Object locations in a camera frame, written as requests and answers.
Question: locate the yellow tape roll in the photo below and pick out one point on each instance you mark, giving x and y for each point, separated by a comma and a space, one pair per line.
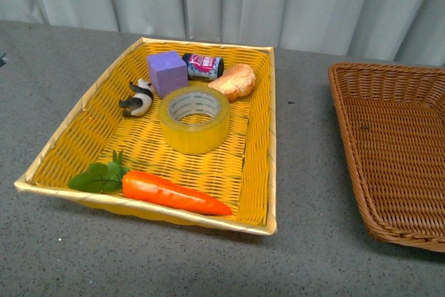
194, 119

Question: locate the yellow woven basket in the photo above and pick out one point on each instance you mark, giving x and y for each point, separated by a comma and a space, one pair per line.
241, 172

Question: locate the brown wicker basket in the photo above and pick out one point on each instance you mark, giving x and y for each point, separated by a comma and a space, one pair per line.
391, 119

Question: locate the toy bread roll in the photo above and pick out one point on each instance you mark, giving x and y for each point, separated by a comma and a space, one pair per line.
236, 81

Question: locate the small dark printed can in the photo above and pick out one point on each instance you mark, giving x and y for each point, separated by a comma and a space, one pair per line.
204, 67

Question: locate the purple foam cube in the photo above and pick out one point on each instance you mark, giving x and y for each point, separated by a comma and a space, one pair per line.
167, 72

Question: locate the panda figurine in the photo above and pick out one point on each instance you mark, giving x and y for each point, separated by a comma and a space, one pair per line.
140, 102

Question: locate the orange toy carrot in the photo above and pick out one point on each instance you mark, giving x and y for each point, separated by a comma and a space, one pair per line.
146, 187

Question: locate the grey curtain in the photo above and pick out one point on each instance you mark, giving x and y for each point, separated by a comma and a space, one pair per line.
397, 30

